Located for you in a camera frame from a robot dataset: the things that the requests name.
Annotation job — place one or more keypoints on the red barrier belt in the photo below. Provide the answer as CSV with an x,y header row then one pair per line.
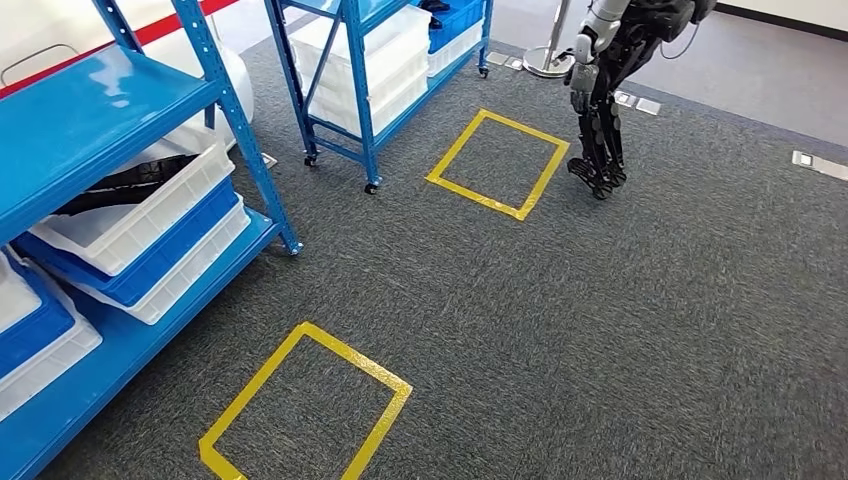
x,y
79,58

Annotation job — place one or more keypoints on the black plastic part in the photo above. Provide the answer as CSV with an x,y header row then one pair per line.
x,y
434,6
132,175

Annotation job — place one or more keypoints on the blue plastic crate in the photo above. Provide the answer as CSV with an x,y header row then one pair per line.
x,y
460,20
166,255
40,338

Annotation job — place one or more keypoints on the silver floor outlet plate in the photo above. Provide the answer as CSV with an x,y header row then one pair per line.
x,y
497,58
648,106
624,98
803,159
269,160
835,170
514,63

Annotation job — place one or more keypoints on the black white humanoid robot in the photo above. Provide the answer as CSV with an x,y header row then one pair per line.
x,y
599,132

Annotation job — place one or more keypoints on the white plastic crate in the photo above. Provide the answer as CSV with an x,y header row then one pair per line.
x,y
146,222
192,265
60,364
391,46
16,298
457,53
397,102

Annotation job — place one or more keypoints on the chrome stanchion post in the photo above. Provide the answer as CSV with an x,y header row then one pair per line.
x,y
546,63

